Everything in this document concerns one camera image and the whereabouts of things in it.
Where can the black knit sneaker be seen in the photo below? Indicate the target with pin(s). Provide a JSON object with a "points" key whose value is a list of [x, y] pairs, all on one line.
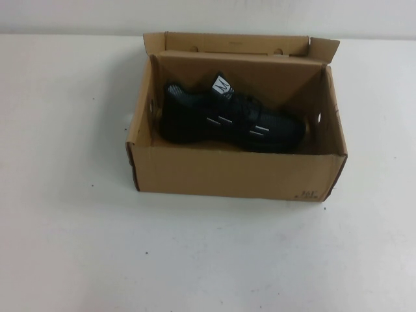
{"points": [[182, 117]]}

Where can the brown cardboard shoe box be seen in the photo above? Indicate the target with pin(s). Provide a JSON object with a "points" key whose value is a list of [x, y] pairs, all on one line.
{"points": [[227, 175]]}

